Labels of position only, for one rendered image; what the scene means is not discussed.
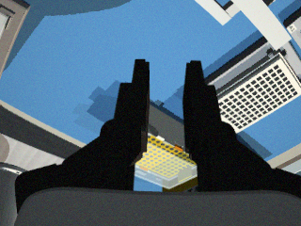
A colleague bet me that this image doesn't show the yellow open-top bin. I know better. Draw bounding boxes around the yellow open-top bin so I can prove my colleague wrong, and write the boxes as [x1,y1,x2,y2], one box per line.
[162,177,198,192]

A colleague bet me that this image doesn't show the blue bench mat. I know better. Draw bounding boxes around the blue bench mat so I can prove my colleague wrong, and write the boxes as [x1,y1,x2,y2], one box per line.
[0,0,301,161]

